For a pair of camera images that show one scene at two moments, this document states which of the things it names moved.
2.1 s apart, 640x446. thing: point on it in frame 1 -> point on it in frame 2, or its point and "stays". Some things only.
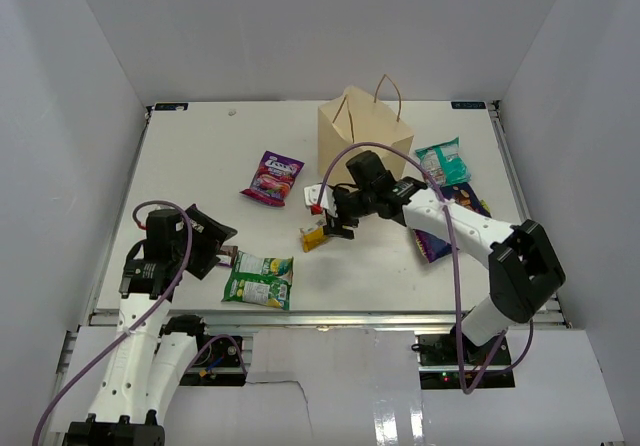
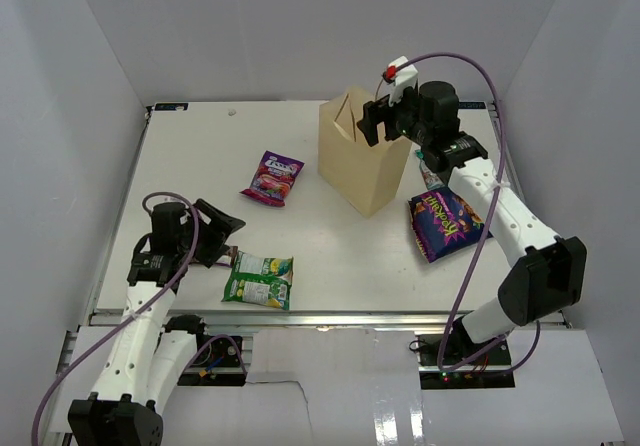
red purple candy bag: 274,178 stays
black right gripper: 335,225 -> 381,111
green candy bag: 266,281 stays
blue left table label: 171,106 stays
